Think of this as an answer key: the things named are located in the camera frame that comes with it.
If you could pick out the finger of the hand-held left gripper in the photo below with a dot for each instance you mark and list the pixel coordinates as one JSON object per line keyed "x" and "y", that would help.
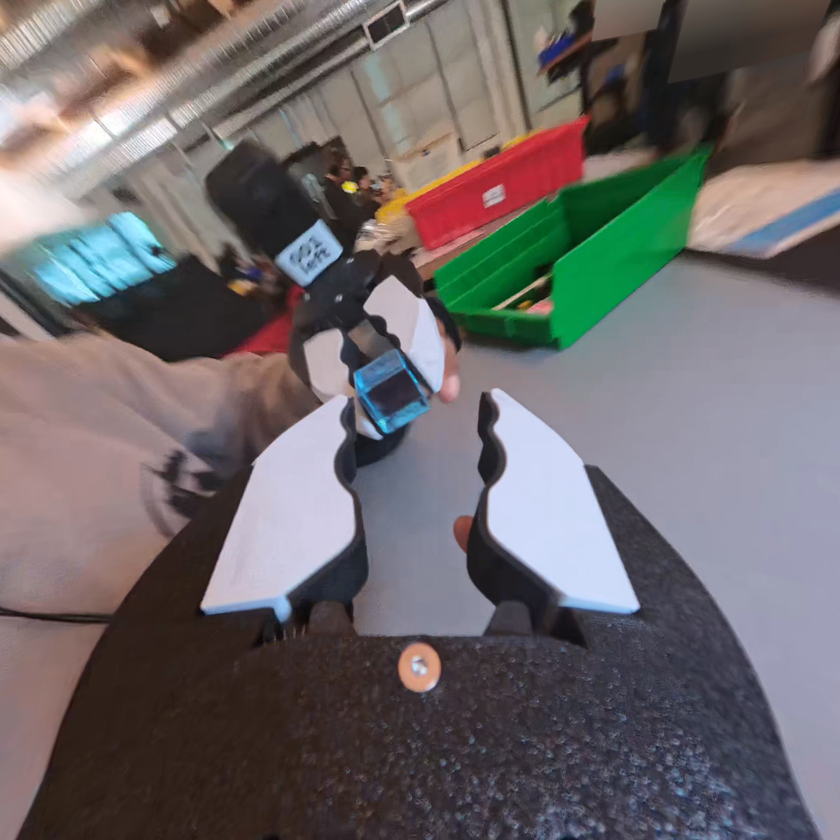
{"x": 328, "y": 367}
{"x": 413, "y": 328}

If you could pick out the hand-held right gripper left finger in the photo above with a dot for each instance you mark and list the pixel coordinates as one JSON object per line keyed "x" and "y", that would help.
{"x": 289, "y": 518}

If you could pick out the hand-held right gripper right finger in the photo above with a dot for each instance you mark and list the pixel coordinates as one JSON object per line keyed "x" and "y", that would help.
{"x": 558, "y": 531}

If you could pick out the small clear cube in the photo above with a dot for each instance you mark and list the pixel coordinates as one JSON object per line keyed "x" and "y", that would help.
{"x": 394, "y": 394}

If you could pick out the green plastic bin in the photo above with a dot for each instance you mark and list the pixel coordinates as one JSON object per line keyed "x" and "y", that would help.
{"x": 623, "y": 262}

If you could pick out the person's left hand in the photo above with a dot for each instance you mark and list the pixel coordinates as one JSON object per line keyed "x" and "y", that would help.
{"x": 449, "y": 377}

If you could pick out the red plastic case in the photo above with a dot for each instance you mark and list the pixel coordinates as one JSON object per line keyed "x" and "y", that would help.
{"x": 269, "y": 331}

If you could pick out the yellow plastic bin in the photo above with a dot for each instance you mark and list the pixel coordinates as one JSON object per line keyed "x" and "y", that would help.
{"x": 392, "y": 207}

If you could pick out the large black panel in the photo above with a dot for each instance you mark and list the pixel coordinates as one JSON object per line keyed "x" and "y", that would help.
{"x": 170, "y": 308}

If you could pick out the red basket yellow rim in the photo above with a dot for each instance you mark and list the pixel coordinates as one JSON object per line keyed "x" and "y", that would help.
{"x": 512, "y": 184}

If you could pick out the person's beige sweatshirt torso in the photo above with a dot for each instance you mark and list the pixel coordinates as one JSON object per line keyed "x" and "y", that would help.
{"x": 52, "y": 558}

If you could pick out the printed paper sheet blue patch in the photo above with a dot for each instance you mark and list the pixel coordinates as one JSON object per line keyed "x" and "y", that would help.
{"x": 754, "y": 210}

